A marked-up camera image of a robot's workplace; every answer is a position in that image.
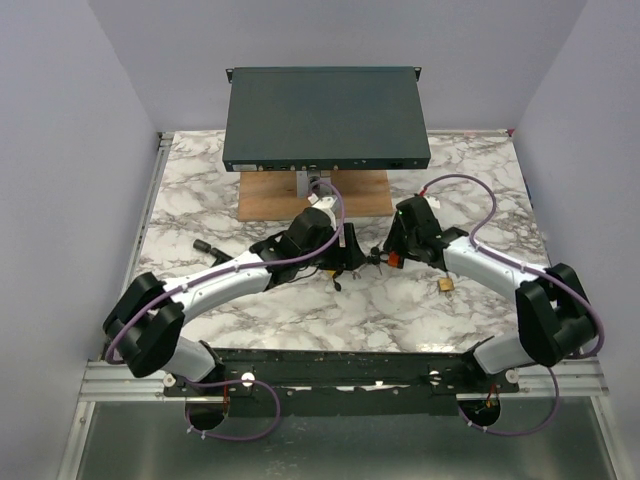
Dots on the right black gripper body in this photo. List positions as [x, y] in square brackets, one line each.
[401, 240]

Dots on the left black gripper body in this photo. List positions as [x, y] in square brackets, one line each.
[336, 257]

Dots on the orange padlock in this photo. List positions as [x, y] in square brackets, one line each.
[394, 260]

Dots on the brass padlock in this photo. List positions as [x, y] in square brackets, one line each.
[446, 284]

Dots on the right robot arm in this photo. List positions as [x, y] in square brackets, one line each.
[553, 321]

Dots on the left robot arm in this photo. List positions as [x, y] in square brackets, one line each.
[144, 327]

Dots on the wooden board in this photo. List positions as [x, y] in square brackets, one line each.
[273, 196]

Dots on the black T-shaped pipe fitting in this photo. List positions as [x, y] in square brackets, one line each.
[219, 256]

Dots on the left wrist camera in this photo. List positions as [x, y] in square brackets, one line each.
[326, 204]

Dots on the grey metal lock mount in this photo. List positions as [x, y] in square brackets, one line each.
[315, 182]

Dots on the dark green network switch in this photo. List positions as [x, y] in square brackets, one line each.
[325, 118]

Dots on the black metal base rail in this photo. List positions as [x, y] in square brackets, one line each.
[265, 383]

